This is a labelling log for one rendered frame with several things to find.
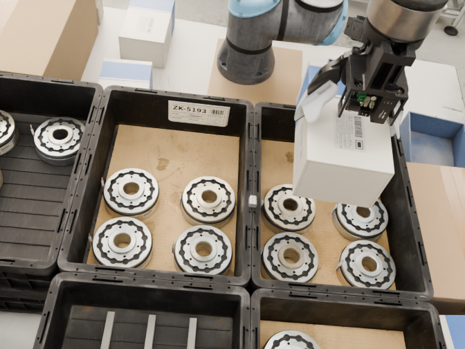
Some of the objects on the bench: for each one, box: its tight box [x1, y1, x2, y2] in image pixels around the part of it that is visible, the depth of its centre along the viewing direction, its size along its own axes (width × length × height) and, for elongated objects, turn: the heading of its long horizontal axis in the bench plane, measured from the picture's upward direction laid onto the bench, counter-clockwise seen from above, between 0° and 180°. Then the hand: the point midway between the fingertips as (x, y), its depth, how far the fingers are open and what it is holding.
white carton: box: [118, 0, 175, 69], centre depth 134 cm, size 20×12×9 cm, turn 171°
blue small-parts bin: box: [399, 111, 465, 168], centre depth 121 cm, size 20×15×7 cm
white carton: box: [98, 58, 153, 90], centre depth 118 cm, size 20×12×9 cm, turn 176°
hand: (342, 124), depth 72 cm, fingers closed on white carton, 13 cm apart
